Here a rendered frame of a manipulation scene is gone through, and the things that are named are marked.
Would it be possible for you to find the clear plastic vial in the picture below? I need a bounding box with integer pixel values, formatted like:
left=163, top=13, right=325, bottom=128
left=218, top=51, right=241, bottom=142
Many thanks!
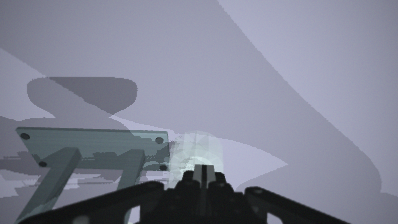
left=164, top=130, right=224, bottom=190

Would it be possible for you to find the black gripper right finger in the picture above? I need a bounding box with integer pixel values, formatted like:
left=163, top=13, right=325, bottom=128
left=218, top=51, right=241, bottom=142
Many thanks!
left=203, top=165, right=351, bottom=224

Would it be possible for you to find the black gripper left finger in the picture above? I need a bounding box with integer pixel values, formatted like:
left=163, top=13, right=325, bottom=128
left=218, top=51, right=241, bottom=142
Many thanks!
left=18, top=164, right=204, bottom=224

